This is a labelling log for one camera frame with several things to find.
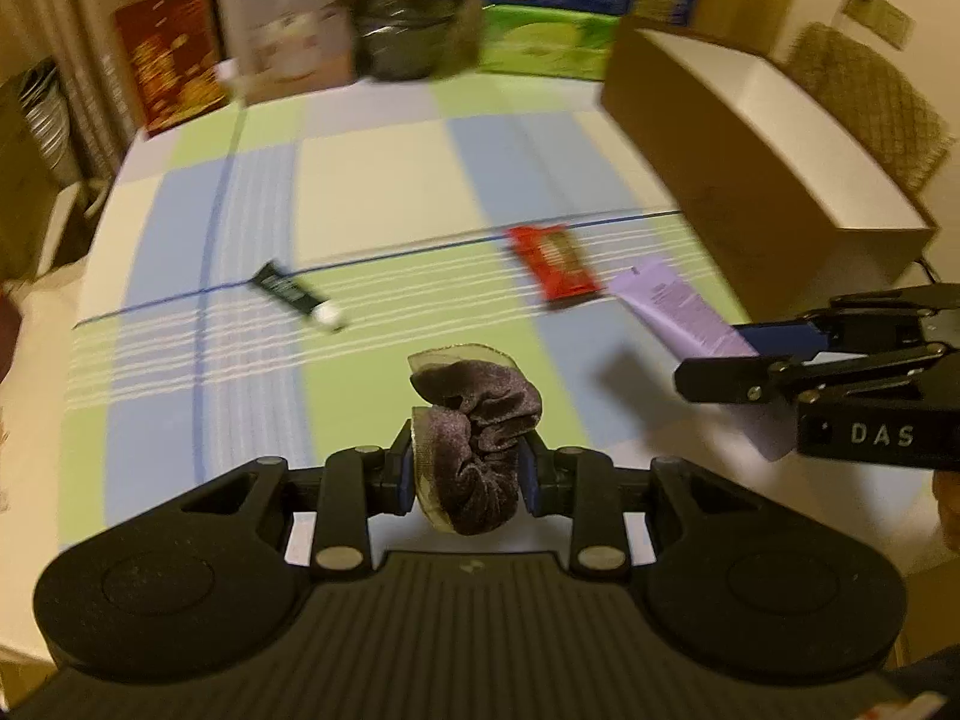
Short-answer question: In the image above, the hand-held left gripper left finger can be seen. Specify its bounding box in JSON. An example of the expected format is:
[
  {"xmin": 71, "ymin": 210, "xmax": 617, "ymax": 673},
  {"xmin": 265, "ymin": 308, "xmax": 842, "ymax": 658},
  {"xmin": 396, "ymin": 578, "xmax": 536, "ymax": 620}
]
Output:
[{"xmin": 127, "ymin": 424, "xmax": 415, "ymax": 580}]

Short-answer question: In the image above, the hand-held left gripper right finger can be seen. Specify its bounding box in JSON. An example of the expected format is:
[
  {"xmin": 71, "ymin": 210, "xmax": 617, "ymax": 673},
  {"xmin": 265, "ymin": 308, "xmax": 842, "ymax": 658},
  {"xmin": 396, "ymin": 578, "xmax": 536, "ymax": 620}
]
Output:
[{"xmin": 521, "ymin": 435, "xmax": 811, "ymax": 580}]

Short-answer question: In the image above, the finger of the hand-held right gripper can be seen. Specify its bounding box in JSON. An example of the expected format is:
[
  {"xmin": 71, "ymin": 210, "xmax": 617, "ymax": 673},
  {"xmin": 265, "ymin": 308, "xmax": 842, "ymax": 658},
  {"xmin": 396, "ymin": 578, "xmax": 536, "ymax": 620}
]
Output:
[
  {"xmin": 675, "ymin": 343, "xmax": 947, "ymax": 404},
  {"xmin": 735, "ymin": 286, "xmax": 942, "ymax": 355}
]

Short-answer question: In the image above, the dark velvet scrunchie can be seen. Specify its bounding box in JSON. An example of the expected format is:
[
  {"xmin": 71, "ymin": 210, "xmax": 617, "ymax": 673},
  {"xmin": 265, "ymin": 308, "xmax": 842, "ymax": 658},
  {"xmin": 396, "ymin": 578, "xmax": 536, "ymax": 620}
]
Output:
[{"xmin": 407, "ymin": 343, "xmax": 542, "ymax": 537}]

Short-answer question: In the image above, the purple tube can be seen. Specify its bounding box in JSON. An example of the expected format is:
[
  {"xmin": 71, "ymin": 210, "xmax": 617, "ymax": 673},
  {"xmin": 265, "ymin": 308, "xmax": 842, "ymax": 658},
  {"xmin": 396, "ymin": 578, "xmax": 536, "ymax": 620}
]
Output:
[{"xmin": 607, "ymin": 257, "xmax": 800, "ymax": 462}]

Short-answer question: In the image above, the brown white storage box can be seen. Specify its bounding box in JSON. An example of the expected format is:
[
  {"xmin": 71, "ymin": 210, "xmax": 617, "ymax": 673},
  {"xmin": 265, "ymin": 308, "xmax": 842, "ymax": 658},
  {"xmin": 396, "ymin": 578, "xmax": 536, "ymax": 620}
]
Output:
[{"xmin": 602, "ymin": 13, "xmax": 938, "ymax": 286}]

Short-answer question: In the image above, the plaid cloth covered desktop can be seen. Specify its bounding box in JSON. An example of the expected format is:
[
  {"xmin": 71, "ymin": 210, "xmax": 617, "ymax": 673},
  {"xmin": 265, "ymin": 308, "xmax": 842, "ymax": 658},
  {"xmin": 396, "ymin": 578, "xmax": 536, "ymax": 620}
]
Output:
[{"xmin": 0, "ymin": 75, "xmax": 946, "ymax": 691}]

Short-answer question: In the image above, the person's right hand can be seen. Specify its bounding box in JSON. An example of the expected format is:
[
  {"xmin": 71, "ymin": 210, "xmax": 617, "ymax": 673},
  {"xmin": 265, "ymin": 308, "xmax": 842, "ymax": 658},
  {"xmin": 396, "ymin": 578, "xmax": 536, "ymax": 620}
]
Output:
[{"xmin": 932, "ymin": 469, "xmax": 960, "ymax": 578}]

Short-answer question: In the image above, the red snack packet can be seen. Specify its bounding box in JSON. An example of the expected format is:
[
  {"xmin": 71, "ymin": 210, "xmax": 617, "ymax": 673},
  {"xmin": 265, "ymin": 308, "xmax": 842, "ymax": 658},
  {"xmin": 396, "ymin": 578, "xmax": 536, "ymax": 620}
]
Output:
[{"xmin": 508, "ymin": 225, "xmax": 603, "ymax": 308}]

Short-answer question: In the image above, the dark tube with white cap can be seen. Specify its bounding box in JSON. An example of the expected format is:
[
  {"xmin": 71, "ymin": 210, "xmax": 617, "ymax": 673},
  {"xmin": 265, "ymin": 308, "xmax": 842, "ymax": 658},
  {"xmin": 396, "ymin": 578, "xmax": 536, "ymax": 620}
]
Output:
[{"xmin": 251, "ymin": 261, "xmax": 350, "ymax": 332}]

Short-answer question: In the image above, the chair with quilted cover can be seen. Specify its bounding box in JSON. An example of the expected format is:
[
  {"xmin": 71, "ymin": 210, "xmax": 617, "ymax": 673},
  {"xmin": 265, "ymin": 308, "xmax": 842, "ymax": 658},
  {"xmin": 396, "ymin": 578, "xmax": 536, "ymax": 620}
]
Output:
[{"xmin": 780, "ymin": 21, "xmax": 955, "ymax": 200}]

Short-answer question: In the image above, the light green box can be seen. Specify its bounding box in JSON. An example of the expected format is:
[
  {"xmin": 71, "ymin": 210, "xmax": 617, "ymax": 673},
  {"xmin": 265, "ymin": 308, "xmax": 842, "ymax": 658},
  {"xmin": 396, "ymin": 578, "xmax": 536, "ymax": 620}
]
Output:
[{"xmin": 476, "ymin": 4, "xmax": 623, "ymax": 83}]

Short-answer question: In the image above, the stack of wrapped black bowls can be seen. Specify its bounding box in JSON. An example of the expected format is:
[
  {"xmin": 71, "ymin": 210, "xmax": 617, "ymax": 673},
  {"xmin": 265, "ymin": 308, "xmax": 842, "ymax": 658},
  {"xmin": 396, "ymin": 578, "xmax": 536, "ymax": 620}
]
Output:
[{"xmin": 349, "ymin": 0, "xmax": 488, "ymax": 83}]

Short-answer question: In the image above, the white appliance box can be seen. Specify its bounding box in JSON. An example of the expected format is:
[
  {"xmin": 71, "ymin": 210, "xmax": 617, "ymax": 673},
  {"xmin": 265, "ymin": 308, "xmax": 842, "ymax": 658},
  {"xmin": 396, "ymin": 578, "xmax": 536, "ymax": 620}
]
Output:
[{"xmin": 214, "ymin": 0, "xmax": 359, "ymax": 107}]

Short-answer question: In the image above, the red gold printed box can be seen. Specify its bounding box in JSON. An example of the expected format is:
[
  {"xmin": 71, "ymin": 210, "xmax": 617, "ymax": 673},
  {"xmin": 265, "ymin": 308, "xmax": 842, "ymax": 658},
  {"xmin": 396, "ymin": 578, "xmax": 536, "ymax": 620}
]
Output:
[{"xmin": 112, "ymin": 0, "xmax": 230, "ymax": 140}]

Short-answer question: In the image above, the grey striped object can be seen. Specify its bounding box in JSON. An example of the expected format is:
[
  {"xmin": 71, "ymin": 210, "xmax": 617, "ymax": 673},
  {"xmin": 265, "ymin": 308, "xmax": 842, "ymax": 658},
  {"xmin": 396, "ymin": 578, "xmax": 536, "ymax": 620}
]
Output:
[{"xmin": 19, "ymin": 60, "xmax": 76, "ymax": 173}]

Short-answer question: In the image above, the beige curtain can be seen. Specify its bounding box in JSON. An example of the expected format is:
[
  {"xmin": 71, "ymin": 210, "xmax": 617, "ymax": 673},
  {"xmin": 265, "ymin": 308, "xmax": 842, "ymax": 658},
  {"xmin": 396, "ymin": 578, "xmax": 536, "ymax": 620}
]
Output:
[{"xmin": 0, "ymin": 0, "xmax": 226, "ymax": 181}]

